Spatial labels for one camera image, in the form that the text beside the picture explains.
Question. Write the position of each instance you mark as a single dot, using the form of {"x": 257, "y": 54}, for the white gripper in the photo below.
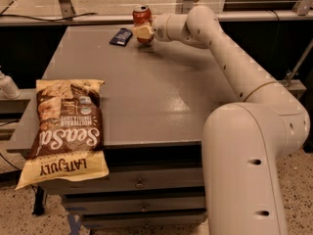
{"x": 160, "y": 28}

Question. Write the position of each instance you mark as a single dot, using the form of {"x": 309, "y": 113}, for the red coke can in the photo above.
{"x": 142, "y": 15}

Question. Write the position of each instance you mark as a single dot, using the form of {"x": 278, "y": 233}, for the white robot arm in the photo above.
{"x": 242, "y": 140}

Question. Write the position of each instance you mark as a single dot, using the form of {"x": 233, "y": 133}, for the dark blue rxbar wrapper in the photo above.
{"x": 122, "y": 37}

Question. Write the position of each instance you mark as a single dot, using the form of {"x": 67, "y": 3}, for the grey drawer cabinet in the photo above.
{"x": 155, "y": 101}

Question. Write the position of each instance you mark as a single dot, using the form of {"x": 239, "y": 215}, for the brown tortilla chips bag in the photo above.
{"x": 69, "y": 144}

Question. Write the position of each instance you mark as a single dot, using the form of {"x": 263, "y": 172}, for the white pipe on left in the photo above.
{"x": 9, "y": 87}

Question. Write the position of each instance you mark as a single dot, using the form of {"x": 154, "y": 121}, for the metal frame rail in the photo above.
{"x": 117, "y": 11}

